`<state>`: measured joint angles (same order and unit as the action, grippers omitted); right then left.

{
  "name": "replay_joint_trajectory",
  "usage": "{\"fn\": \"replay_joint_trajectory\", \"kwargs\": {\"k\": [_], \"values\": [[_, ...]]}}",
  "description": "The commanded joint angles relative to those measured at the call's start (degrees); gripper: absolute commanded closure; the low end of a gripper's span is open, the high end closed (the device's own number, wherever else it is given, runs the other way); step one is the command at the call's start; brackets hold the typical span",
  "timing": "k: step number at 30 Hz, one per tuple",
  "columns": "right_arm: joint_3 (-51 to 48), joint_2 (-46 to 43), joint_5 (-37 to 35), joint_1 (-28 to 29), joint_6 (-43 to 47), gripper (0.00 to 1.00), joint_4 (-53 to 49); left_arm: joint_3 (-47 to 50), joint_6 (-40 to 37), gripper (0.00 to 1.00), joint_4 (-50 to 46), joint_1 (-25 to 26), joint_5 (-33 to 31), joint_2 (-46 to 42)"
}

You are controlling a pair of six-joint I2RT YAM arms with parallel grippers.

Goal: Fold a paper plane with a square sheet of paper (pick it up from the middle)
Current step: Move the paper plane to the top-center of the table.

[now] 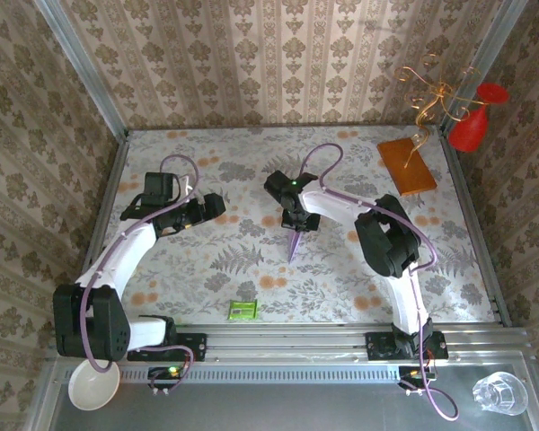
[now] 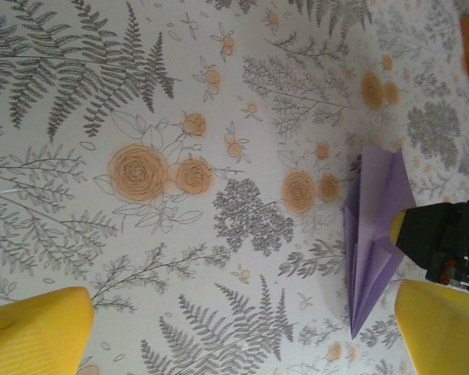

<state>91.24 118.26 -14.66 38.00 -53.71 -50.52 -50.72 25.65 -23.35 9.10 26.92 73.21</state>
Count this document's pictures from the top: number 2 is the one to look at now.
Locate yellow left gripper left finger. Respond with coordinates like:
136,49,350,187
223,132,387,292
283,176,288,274
0,286,95,375

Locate lilac paper sheet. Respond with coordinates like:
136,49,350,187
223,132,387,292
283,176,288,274
342,143,418,341

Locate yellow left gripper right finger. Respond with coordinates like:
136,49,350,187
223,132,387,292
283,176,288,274
394,280,469,375

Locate floral patterned table cloth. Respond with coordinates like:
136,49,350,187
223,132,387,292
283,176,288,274
0,0,469,375

